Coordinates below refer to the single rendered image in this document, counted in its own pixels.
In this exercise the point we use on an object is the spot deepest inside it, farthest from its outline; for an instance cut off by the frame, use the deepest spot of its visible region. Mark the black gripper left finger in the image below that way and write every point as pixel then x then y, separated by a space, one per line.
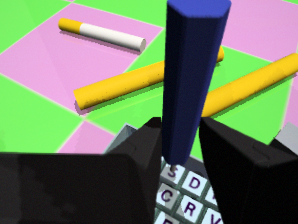
pixel 119 187

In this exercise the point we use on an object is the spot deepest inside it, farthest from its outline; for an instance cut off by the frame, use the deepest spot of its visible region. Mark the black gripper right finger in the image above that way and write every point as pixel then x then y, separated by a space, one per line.
pixel 252 183

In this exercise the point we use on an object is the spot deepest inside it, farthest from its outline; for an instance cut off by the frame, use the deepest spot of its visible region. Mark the keyboard with white letter keys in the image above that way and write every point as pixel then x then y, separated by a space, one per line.
pixel 184 196

